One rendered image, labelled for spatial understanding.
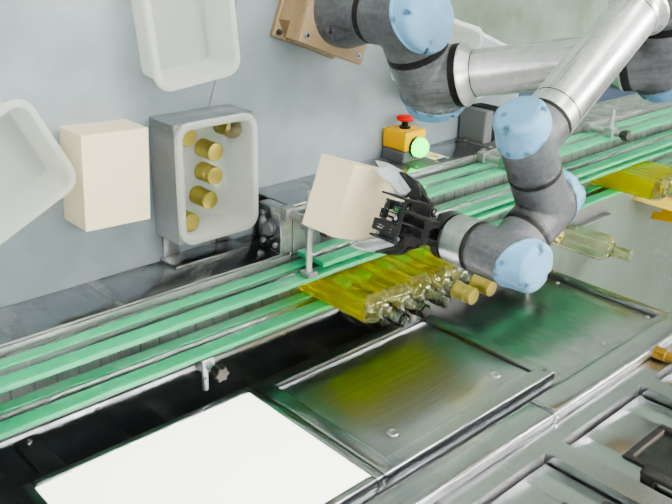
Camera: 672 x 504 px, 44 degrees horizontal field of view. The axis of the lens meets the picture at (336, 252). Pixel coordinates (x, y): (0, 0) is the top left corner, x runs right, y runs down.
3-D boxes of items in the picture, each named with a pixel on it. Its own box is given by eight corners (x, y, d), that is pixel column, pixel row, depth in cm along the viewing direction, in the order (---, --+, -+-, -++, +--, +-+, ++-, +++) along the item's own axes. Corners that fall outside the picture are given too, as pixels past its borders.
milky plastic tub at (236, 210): (156, 234, 153) (182, 249, 147) (148, 116, 144) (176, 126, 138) (232, 214, 164) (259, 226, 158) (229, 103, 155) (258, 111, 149)
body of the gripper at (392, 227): (379, 187, 126) (439, 208, 118) (414, 195, 132) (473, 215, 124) (365, 234, 127) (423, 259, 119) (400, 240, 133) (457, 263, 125)
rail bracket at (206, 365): (171, 375, 150) (214, 406, 141) (169, 342, 147) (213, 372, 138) (190, 367, 152) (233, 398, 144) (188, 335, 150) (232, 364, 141)
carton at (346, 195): (322, 153, 134) (354, 163, 129) (384, 169, 145) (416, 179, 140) (301, 223, 135) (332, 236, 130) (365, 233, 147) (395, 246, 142)
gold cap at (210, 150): (193, 139, 150) (207, 144, 147) (209, 136, 153) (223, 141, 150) (194, 158, 152) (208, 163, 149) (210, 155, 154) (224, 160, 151)
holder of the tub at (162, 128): (157, 259, 155) (180, 273, 150) (148, 116, 145) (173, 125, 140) (231, 238, 166) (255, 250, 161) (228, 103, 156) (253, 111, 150)
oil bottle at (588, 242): (534, 238, 223) (622, 269, 206) (536, 219, 221) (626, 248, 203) (546, 233, 226) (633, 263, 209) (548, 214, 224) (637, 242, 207)
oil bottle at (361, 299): (298, 290, 166) (374, 329, 151) (298, 265, 163) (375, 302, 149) (319, 282, 169) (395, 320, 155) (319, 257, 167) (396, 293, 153)
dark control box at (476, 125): (456, 137, 207) (483, 144, 201) (459, 105, 204) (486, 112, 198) (476, 132, 212) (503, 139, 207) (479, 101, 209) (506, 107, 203)
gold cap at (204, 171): (193, 163, 152) (207, 168, 149) (209, 159, 154) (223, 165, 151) (194, 181, 153) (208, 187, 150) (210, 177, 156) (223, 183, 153)
